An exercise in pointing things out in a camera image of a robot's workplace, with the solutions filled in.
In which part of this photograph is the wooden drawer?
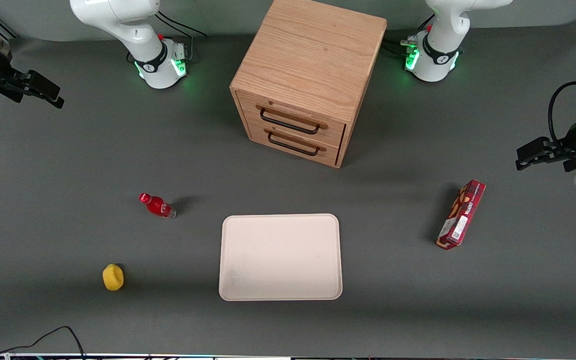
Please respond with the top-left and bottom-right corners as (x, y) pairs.
(246, 116), (344, 168)
(240, 91), (348, 147)

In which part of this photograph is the black metal drawer handle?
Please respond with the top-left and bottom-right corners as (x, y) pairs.
(259, 108), (321, 136)
(267, 131), (321, 157)

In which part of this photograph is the wooden drawer cabinet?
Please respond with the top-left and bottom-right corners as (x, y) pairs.
(229, 0), (388, 169)

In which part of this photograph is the red snack box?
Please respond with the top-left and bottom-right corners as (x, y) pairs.
(435, 179), (487, 251)

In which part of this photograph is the red plastic bottle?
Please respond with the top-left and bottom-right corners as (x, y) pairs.
(138, 192), (178, 220)

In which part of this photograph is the yellow sponge toy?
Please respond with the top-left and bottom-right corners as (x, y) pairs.
(102, 263), (125, 292)

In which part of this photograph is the beige rectangular tray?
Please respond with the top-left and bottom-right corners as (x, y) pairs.
(218, 213), (344, 302)

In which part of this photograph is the black right base cable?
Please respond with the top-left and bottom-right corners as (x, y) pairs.
(154, 10), (209, 65)

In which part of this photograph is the black base cable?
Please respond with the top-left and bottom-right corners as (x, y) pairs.
(154, 10), (209, 65)
(381, 14), (436, 57)

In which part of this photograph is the black left base cable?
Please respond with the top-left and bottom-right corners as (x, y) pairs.
(381, 14), (436, 57)

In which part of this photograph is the black floor cable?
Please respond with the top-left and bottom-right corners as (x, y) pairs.
(0, 325), (87, 360)

